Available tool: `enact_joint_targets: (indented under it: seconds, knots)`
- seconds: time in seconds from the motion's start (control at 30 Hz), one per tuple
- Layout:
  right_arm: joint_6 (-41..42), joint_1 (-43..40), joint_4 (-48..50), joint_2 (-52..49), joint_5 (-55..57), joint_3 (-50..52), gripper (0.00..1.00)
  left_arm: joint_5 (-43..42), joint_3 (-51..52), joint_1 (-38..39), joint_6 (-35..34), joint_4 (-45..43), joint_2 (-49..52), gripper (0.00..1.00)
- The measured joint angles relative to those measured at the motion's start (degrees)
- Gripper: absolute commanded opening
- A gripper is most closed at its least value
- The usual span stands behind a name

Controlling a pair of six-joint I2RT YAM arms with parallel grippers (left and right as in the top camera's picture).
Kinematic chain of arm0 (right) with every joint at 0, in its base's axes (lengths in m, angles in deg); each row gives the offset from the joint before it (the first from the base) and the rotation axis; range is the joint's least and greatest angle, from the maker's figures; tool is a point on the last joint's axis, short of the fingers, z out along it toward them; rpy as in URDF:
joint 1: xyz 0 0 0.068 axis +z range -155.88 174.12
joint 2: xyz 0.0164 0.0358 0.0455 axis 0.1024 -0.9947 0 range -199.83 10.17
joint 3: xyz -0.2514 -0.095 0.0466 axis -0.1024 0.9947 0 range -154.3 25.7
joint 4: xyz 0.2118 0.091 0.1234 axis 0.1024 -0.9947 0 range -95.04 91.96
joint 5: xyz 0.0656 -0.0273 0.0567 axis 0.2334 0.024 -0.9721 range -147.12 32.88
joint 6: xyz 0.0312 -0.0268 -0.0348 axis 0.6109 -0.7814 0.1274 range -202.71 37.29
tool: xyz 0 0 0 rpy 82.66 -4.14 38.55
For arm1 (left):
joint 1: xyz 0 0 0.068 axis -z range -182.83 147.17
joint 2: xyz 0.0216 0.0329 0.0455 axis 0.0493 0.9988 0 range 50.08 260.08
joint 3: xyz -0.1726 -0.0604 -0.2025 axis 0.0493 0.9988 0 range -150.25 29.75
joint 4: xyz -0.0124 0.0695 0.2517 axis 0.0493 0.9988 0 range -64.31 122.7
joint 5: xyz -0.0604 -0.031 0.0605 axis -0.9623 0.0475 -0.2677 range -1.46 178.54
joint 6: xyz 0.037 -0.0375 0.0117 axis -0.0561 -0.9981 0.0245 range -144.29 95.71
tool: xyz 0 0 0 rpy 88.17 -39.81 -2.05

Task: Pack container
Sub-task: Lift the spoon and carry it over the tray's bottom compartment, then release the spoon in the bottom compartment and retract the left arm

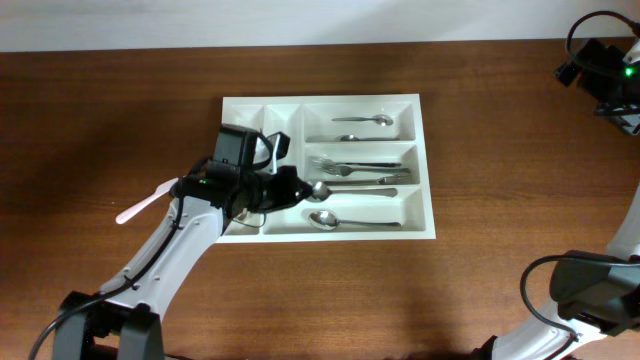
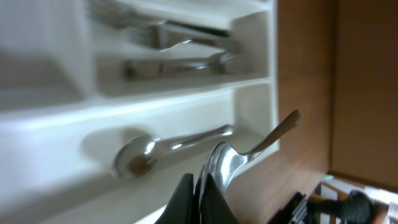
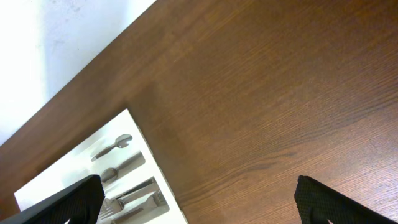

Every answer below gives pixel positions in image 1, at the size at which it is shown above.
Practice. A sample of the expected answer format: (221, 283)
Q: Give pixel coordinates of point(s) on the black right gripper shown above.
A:
(604, 62)

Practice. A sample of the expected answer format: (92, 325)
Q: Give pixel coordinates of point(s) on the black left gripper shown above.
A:
(290, 178)

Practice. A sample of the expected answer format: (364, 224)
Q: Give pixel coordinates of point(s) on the large silver spoon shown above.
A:
(321, 192)

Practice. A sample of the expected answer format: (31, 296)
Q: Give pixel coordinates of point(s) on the silver fork diagonal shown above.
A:
(322, 161)

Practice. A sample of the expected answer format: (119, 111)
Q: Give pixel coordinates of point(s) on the silver fork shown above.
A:
(342, 170)

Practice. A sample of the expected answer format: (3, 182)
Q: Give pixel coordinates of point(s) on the pink plastic knife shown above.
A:
(135, 209)

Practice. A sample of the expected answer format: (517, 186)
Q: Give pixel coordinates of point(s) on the small silver spoon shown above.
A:
(379, 119)
(354, 138)

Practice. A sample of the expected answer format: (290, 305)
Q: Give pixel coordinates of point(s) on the silver fork tines down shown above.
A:
(401, 179)

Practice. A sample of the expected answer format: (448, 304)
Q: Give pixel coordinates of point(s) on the silver metal tongs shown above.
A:
(241, 216)

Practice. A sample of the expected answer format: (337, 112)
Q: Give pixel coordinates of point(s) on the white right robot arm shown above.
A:
(579, 297)

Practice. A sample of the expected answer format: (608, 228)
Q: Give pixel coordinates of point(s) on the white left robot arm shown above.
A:
(122, 320)

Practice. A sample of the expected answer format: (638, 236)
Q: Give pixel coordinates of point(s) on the white plastic cutlery tray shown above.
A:
(307, 120)

